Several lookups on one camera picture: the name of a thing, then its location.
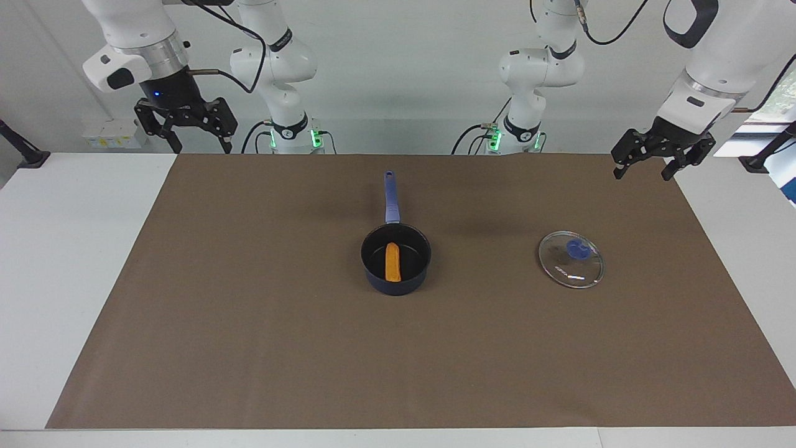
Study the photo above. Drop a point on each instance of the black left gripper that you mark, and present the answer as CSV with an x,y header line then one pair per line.
x,y
675,137

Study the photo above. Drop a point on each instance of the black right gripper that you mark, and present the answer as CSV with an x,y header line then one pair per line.
x,y
177,96

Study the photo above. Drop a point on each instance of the glass lid with blue knob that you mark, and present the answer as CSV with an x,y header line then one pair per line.
x,y
572,261

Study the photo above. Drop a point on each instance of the orange corn cob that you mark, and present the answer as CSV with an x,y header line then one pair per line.
x,y
393,261

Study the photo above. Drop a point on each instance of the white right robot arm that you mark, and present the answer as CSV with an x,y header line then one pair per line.
x,y
280,68

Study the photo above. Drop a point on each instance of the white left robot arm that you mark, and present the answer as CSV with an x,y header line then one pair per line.
x,y
535,68

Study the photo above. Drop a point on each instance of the black clamp stand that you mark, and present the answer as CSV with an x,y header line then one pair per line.
x,y
31,158
755,163

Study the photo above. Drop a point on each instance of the brown table mat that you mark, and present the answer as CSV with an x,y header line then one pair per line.
x,y
497,348

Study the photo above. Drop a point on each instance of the white wall socket box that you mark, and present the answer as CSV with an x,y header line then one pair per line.
x,y
115,134

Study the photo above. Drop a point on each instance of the window with white frame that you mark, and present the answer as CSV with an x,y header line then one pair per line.
x,y
777,102

